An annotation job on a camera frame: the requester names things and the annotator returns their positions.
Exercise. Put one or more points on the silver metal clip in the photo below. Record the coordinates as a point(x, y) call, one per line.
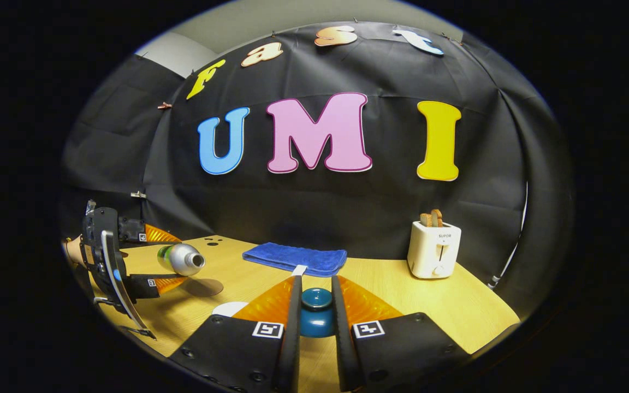
point(138, 195)

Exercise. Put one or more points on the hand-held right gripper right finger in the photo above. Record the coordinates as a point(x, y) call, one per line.
point(342, 344)

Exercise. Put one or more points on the blue teacup lid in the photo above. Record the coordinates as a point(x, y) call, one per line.
point(317, 314)

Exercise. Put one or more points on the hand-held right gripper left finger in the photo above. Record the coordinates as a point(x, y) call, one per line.
point(291, 338)

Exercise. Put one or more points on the blue folded towel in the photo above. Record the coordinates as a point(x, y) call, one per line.
point(292, 256)

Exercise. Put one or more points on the black backdrop cloth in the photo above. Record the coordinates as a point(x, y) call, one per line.
point(320, 213)

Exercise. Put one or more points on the white toaster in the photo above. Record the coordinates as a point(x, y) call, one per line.
point(433, 251)

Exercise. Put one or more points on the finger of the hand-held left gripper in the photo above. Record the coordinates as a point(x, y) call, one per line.
point(142, 285)
point(134, 232)

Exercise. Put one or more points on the copper metal clip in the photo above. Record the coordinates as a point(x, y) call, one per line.
point(164, 105)

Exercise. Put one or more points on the brown round coaster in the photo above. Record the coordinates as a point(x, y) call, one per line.
point(205, 287)

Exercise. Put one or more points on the silver green water bottle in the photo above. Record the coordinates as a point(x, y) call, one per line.
point(181, 259)

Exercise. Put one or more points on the bread slice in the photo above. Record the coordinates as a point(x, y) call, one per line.
point(426, 220)
point(437, 217)

